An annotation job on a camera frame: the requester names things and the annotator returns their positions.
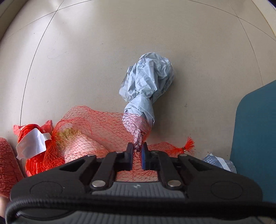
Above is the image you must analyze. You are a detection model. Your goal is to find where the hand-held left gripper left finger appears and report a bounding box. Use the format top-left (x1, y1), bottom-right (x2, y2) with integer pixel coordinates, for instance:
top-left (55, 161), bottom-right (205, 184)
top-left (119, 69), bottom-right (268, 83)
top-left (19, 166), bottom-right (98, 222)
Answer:
top-left (58, 142), bottom-right (134, 191)

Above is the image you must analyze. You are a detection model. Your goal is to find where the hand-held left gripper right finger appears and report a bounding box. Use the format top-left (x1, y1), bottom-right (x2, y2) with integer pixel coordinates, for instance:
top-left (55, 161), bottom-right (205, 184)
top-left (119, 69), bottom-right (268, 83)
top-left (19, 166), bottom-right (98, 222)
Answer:
top-left (140, 142), bottom-right (216, 191)

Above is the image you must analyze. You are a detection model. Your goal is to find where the red mesh bag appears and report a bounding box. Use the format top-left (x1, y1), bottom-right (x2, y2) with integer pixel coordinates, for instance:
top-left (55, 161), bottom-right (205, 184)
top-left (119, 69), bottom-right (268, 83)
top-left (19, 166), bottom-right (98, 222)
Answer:
top-left (42, 105), bottom-right (195, 183)

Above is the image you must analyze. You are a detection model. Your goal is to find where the grey plastic bag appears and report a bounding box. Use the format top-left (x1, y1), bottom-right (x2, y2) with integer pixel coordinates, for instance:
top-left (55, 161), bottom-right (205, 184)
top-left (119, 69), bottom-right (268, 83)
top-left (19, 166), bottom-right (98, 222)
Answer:
top-left (119, 52), bottom-right (175, 151)

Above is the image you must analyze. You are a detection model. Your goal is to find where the red plastic bag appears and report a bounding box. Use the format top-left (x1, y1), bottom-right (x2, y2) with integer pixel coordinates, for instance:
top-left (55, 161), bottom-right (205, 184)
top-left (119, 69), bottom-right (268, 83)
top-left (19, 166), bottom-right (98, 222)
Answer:
top-left (13, 119), bottom-right (65, 177)

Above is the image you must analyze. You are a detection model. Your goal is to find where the teal plastic bin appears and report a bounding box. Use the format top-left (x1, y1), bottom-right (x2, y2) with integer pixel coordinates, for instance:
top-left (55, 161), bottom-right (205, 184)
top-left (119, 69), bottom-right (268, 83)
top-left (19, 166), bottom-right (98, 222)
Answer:
top-left (230, 80), bottom-right (276, 203)

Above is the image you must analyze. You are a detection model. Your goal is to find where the small silver snack wrapper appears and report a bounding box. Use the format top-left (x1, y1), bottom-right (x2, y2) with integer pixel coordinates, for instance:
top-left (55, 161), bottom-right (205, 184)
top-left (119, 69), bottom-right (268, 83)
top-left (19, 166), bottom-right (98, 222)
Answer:
top-left (201, 153), bottom-right (237, 174)

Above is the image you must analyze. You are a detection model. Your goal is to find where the white curled paper piece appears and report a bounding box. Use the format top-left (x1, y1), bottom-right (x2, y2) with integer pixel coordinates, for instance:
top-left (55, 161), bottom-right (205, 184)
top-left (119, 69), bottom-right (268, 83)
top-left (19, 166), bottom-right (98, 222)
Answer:
top-left (16, 127), bottom-right (51, 160)

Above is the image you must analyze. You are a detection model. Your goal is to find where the red fuzzy cloth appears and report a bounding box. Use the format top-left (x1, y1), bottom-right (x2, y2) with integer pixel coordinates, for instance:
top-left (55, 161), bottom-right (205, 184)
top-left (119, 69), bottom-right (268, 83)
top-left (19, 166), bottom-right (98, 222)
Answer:
top-left (0, 137), bottom-right (24, 198)

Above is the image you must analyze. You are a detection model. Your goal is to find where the black braided cable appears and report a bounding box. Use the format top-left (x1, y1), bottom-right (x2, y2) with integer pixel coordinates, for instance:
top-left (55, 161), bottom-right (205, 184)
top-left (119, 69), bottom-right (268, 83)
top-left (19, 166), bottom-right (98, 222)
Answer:
top-left (5, 195), bottom-right (276, 224)

